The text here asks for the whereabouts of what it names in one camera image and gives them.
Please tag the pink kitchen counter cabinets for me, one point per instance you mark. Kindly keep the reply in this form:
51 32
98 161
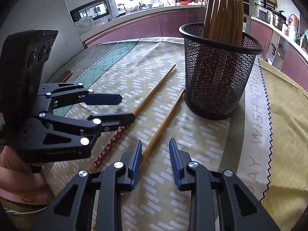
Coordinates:
144 26

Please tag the brown phone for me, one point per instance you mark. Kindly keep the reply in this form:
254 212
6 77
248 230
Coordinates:
67 75

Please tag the white bowl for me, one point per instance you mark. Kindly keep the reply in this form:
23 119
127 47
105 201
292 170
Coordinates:
153 2

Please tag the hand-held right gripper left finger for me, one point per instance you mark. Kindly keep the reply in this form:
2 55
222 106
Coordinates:
136 166

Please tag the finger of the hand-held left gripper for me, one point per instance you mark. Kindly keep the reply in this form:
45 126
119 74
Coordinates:
105 99
118 120

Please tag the steel pot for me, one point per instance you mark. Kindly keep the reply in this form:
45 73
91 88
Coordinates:
279 22

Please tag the white canister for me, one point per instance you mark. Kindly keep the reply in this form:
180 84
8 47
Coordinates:
292 32

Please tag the grey refrigerator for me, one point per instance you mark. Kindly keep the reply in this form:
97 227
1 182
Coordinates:
48 9

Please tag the teal plastic bag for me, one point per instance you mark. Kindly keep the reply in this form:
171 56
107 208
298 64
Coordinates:
305 38

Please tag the person's left forearm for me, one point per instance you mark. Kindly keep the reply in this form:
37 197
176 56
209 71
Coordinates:
14 182

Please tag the black mesh utensil holder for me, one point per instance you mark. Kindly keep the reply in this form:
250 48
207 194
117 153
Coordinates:
250 72

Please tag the black built-in oven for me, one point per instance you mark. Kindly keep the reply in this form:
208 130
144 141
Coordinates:
246 4

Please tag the clear plastic bag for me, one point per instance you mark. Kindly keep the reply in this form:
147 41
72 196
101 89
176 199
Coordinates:
84 24

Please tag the pink kitchen appliance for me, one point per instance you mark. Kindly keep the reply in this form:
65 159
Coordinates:
294 20

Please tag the beige patterned tablecloth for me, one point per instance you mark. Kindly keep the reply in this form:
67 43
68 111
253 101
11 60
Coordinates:
192 130

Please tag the wooden chopstick red floral end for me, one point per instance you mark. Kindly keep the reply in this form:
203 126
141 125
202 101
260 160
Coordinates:
154 89
164 122

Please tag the metal bread box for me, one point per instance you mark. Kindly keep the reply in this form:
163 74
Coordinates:
262 15

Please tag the olive yellow cloth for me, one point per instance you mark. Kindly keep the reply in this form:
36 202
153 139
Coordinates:
288 137

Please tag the white utensil crock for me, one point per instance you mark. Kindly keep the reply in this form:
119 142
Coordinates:
171 1

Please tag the white microwave oven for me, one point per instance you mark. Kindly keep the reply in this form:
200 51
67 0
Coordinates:
109 3

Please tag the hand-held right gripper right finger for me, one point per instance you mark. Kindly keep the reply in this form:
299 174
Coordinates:
174 166

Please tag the bunch of wooden chopsticks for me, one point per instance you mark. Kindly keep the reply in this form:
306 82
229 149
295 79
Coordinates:
226 9

